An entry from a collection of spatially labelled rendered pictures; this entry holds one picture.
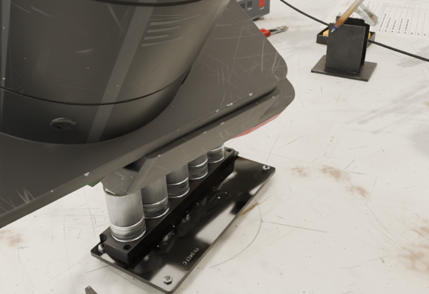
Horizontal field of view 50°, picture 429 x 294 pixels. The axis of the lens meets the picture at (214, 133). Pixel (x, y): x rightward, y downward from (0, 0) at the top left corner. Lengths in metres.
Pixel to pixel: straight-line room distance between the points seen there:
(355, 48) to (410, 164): 0.21
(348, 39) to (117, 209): 0.40
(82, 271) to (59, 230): 0.05
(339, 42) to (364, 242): 0.32
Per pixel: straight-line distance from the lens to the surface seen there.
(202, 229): 0.35
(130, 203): 0.32
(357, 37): 0.62
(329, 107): 0.55
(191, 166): 0.38
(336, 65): 0.64
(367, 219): 0.39
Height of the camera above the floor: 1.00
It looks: 31 degrees down
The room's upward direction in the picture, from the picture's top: 1 degrees counter-clockwise
